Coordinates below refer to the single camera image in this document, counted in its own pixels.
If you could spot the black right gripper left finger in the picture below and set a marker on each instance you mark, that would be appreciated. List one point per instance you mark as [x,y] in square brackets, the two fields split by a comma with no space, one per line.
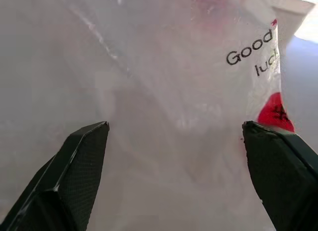
[72,171]

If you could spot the translucent printed plastic bag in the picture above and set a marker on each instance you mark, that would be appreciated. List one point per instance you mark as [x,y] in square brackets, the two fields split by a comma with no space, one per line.
[154,79]

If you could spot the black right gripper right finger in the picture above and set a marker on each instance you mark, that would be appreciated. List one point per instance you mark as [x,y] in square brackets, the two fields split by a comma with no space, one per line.
[280,171]

